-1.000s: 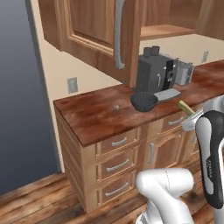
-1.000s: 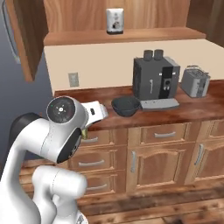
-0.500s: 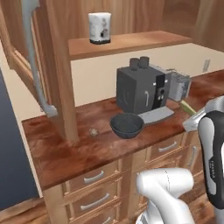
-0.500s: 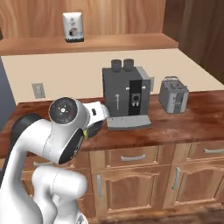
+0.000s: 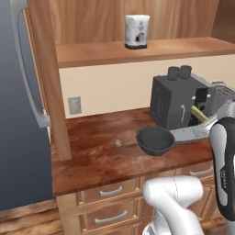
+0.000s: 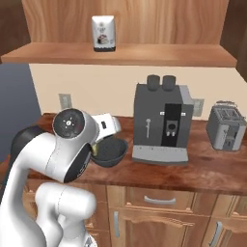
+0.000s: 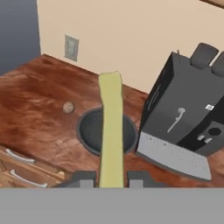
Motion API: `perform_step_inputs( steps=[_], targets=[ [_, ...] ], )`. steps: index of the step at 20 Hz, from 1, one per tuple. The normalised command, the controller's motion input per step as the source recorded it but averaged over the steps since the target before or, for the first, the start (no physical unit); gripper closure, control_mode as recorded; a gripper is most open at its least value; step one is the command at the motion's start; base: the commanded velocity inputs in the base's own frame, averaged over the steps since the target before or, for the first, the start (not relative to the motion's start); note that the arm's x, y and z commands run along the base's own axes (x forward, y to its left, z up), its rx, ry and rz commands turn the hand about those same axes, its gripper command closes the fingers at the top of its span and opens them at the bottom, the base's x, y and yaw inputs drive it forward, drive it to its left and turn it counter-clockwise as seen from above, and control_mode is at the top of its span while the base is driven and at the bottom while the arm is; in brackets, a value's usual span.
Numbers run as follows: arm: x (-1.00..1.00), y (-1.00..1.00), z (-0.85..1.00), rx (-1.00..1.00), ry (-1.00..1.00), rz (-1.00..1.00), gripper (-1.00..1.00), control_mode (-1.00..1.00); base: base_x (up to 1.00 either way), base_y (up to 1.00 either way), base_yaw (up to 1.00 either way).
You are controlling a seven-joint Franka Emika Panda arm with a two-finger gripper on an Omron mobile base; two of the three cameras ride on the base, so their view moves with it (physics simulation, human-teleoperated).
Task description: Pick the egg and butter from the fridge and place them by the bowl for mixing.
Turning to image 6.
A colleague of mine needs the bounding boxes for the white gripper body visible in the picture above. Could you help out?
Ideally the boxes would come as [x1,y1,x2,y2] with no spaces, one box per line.
[109,115,124,136]

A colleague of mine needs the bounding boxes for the dark grey bowl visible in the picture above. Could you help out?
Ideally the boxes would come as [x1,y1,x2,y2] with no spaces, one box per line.
[90,137,129,169]

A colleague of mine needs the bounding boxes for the grey fridge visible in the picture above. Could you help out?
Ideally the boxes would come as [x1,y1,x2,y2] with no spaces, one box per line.
[0,62,43,163]

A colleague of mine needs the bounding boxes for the grey coffee machine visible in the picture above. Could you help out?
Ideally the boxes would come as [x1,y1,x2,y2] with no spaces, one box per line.
[131,74,195,167]

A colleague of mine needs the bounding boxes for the wooden drawer front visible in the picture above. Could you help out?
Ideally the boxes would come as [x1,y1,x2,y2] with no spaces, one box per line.
[212,193,247,217]
[125,186,196,212]
[23,178,108,206]

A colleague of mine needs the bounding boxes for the white printed bag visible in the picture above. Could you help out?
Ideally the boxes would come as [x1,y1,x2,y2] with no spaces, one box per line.
[91,14,117,53]

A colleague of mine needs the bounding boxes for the wooden cupboard door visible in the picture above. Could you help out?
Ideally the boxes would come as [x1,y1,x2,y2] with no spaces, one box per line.
[108,206,210,247]
[202,211,247,247]
[84,204,112,247]

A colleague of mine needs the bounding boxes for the grey toaster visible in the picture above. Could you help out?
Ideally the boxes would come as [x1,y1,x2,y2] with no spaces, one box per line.
[206,99,247,152]

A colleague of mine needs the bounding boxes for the grey wall socket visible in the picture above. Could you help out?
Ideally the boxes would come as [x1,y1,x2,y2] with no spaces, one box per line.
[58,93,72,111]
[192,97,206,118]

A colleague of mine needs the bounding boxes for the wooden wall shelf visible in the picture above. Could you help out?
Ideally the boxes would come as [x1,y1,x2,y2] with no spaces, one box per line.
[0,41,238,69]

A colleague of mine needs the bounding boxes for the silver drawer handle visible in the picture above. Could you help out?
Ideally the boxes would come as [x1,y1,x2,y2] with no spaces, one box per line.
[143,195,178,206]

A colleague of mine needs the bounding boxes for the silver cupboard door handle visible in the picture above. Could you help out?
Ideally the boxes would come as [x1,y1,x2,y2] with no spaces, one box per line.
[113,210,121,239]
[211,220,224,247]

